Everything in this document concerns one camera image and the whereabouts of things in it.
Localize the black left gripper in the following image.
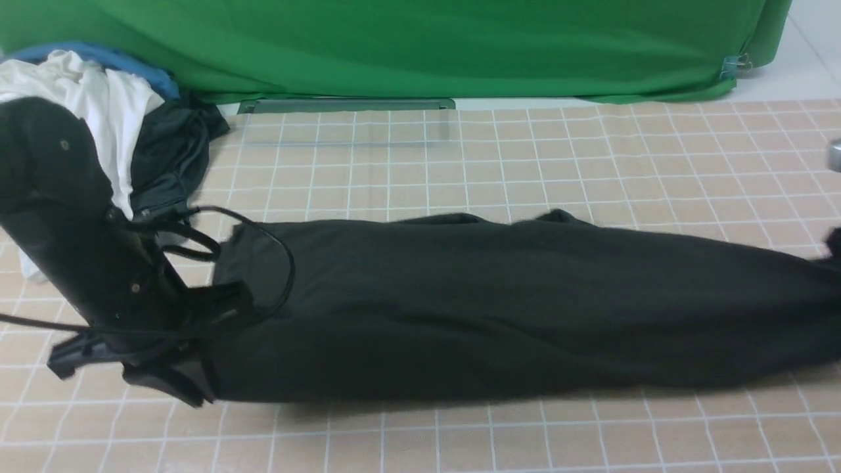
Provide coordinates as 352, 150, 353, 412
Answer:
46, 208, 253, 407

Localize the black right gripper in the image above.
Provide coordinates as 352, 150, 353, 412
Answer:
824, 227, 841, 260

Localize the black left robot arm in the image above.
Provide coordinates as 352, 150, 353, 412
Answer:
2, 98, 244, 407

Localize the beige checkered table mat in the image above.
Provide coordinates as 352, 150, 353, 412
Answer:
2, 99, 839, 472

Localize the dark gray crumpled garment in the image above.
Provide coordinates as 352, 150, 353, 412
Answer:
130, 93, 231, 221

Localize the blue binder clip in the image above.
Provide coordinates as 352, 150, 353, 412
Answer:
719, 53, 754, 81

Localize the white crumpled garment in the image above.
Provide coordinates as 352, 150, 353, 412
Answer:
0, 51, 166, 283

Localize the blue crumpled garment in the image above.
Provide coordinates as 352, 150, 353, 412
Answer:
2, 41, 181, 100

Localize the green backdrop cloth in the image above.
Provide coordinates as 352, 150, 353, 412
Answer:
2, 1, 791, 104

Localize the gray metal bar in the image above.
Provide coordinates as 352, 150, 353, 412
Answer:
237, 98, 457, 116

